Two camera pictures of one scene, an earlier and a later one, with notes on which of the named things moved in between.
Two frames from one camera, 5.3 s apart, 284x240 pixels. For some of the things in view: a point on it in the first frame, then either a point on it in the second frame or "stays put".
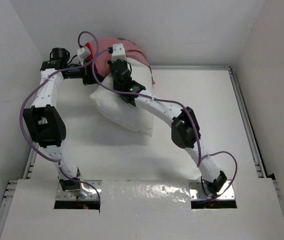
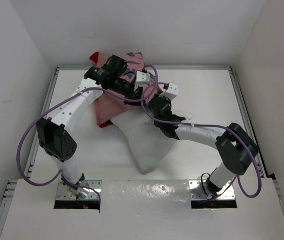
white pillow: (112, 105) → (148, 143)
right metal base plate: (196, 192) stays put
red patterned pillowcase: (132, 50) → (108, 107)
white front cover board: (146, 210) stays put
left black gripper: (87, 75) → (134, 95)
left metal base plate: (88, 192) stays put
